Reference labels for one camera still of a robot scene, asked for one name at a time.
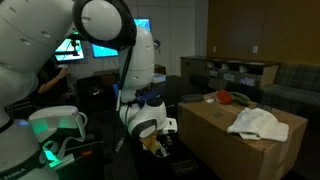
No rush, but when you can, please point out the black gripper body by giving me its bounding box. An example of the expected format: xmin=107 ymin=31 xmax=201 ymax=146
xmin=159 ymin=132 xmax=175 ymax=151

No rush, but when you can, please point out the white towel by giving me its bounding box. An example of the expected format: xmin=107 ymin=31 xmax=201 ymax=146
xmin=226 ymin=107 xmax=290 ymax=142

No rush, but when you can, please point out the person forearm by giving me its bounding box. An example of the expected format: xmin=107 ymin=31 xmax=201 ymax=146
xmin=38 ymin=74 xmax=64 ymax=96

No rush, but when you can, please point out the large cardboard box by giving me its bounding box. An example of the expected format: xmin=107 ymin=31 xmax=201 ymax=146
xmin=177 ymin=92 xmax=308 ymax=180

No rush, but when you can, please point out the operator hand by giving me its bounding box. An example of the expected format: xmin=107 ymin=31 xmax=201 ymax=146
xmin=56 ymin=64 xmax=70 ymax=80

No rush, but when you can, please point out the dark grey flat block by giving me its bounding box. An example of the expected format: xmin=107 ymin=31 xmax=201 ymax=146
xmin=181 ymin=93 xmax=204 ymax=103

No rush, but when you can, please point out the white plastic tub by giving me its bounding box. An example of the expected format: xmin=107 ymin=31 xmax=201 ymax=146
xmin=151 ymin=73 xmax=167 ymax=84

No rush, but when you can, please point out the red plush vegetable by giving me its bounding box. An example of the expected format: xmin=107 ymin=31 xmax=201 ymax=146
xmin=214 ymin=89 xmax=235 ymax=105

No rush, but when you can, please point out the low wooden shelf cabinet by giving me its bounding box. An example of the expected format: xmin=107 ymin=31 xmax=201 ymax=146
xmin=180 ymin=55 xmax=280 ymax=89

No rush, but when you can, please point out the tool with orange band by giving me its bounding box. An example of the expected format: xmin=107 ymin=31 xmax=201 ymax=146
xmin=53 ymin=149 xmax=103 ymax=171

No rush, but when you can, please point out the black bag white logo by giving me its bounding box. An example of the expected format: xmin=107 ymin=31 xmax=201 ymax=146
xmin=77 ymin=76 xmax=118 ymax=113

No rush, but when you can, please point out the monitor with blue screen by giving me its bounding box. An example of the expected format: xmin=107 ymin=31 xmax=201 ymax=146
xmin=54 ymin=38 xmax=86 ymax=63
xmin=91 ymin=18 xmax=152 ymax=59

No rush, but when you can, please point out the white VR headset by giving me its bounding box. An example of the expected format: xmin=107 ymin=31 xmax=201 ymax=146
xmin=28 ymin=105 xmax=89 ymax=165

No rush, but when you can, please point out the green plaid couch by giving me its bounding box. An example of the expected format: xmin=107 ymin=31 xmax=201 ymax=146
xmin=258 ymin=63 xmax=320 ymax=121

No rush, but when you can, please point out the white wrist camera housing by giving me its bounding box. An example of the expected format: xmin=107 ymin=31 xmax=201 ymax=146
xmin=164 ymin=117 xmax=179 ymax=135

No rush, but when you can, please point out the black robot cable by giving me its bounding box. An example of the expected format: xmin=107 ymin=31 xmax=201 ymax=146
xmin=114 ymin=46 xmax=134 ymax=153

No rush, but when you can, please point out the small wall mounted device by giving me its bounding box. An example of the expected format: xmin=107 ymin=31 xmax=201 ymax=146
xmin=153 ymin=38 xmax=162 ymax=51

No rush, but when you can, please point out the black stereo camera on stand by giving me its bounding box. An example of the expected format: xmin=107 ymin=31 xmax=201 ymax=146
xmin=64 ymin=32 xmax=83 ymax=58

